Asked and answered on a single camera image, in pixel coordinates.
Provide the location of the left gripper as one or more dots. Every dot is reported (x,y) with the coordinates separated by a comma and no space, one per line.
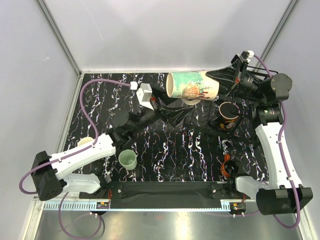
(173,113)

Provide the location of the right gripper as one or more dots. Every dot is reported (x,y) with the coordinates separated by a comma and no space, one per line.
(230,77)

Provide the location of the beige printed mug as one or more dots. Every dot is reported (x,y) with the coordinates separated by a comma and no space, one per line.
(191,87)

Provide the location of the black skull mug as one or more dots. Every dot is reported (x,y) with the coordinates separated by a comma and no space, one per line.
(225,117)

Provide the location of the orange black mug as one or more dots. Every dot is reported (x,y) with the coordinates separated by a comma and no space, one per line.
(229,167)

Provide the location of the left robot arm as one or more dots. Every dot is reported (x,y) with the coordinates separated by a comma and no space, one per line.
(54,174)

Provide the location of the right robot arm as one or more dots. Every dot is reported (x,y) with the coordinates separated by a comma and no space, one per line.
(284,193)

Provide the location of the green cup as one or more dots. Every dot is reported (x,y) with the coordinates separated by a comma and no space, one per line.
(128,159)

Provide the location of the cream cup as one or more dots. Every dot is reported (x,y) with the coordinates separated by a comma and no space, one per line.
(84,140)

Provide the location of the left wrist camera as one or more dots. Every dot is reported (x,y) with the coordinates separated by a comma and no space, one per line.
(143,93)

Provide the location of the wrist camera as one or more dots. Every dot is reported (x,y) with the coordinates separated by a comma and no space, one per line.
(244,57)
(143,93)

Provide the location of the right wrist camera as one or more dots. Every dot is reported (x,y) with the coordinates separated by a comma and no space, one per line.
(244,57)

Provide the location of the black wire dish rack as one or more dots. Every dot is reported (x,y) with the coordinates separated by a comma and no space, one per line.
(245,117)

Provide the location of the slotted cable duct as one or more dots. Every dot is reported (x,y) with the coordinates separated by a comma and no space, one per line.
(118,205)

